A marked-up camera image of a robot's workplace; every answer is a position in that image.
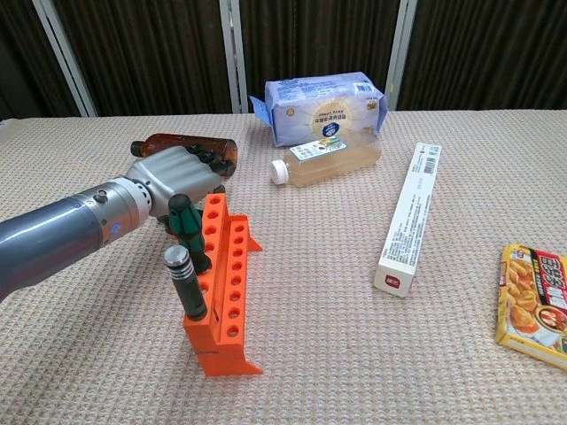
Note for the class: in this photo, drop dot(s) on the orange tool holder rack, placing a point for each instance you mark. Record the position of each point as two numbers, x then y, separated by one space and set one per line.
212 350

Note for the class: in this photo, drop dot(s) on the blue tissue pack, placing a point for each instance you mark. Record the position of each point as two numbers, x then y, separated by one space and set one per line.
323 106

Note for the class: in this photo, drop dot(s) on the yellow curry box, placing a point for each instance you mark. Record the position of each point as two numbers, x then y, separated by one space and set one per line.
527 310

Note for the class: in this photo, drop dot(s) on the green and black screwdriver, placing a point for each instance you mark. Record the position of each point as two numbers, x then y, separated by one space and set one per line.
188 226

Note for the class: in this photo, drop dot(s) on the long white carton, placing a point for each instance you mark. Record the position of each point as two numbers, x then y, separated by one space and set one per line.
407 221

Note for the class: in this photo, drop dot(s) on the black metal hex screwdriver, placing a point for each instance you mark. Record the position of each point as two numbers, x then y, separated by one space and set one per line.
186 288

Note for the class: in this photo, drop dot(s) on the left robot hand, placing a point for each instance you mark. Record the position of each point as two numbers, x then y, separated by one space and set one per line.
177 172

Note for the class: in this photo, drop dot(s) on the beige woven tablecloth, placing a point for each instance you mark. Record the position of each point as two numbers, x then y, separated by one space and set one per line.
310 354

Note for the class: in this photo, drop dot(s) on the brown plastic bottle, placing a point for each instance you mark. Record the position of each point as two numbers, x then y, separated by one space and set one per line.
177 141

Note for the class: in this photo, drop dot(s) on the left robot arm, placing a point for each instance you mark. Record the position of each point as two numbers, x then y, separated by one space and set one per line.
57 234

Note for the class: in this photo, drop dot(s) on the grey partition post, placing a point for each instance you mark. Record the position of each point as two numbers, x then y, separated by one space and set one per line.
232 53
62 53
398 53

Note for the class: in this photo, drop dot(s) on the clear bottle white cap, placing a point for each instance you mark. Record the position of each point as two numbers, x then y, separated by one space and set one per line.
328 164

